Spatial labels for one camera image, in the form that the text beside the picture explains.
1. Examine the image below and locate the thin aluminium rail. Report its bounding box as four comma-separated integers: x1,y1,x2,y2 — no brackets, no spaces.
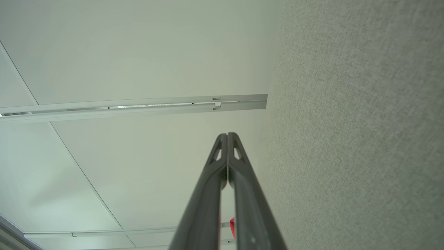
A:
24,222,231,240

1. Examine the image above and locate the long aluminium rail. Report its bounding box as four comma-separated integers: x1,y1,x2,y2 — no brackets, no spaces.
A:
0,94,268,123

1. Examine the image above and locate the grey fabric sofa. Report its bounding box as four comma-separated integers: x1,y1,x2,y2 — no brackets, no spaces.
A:
264,0,444,250

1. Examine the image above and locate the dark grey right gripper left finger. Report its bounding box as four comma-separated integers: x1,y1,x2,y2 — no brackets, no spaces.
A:
168,133,228,250

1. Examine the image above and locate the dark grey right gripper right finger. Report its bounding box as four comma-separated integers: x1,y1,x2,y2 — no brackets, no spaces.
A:
228,132,288,250

